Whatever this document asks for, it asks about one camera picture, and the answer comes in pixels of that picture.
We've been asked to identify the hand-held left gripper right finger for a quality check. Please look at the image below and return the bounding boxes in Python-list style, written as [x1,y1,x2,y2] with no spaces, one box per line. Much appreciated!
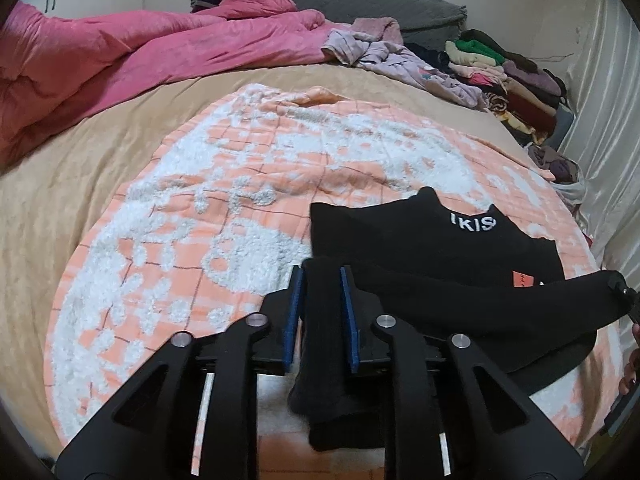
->
[339,265,586,480]

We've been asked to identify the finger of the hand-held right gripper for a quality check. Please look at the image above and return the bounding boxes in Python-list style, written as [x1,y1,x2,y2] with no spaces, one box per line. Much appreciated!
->
[605,270,640,323]

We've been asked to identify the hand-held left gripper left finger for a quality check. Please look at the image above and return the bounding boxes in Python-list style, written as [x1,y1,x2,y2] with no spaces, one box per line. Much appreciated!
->
[54,264,306,480]

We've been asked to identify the black sweater with orange cuffs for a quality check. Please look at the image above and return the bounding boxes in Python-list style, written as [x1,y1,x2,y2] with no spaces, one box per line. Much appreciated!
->
[287,186,626,453]

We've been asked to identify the pile of purple brown clothes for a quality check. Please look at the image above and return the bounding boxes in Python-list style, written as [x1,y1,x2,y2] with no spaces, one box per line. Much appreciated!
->
[527,144,584,184]

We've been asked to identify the stack of folded clothes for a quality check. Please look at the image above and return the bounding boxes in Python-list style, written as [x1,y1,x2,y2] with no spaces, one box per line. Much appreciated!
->
[445,29,568,147]

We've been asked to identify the pile of lilac clothes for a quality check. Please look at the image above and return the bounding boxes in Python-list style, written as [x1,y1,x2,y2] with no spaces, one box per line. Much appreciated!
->
[320,17,488,111]

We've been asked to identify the person's right hand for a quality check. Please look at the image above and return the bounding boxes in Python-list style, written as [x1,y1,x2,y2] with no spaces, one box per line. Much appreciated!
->
[619,322,640,401]

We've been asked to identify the white plastic bag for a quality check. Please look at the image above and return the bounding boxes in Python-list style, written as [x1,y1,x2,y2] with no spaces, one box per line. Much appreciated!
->
[552,177,587,206]

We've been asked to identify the orange white checked blanket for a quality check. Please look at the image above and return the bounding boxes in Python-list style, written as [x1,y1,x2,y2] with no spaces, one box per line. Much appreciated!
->
[44,84,626,480]

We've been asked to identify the grey blue box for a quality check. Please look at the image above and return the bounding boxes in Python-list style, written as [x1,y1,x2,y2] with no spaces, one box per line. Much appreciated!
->
[552,107,576,144]

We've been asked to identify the white satin curtain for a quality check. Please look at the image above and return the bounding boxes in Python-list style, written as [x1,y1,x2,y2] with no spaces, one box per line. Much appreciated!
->
[555,0,640,273]

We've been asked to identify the beige bed sheet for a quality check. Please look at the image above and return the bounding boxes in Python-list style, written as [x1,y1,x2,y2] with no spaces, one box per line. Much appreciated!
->
[0,62,551,461]

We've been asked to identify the dark navy garment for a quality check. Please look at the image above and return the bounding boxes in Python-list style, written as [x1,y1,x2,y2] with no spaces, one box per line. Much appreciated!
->
[405,42,453,73]

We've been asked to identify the pink comforter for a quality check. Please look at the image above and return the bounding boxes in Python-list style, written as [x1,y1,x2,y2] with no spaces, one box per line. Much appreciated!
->
[0,0,341,171]

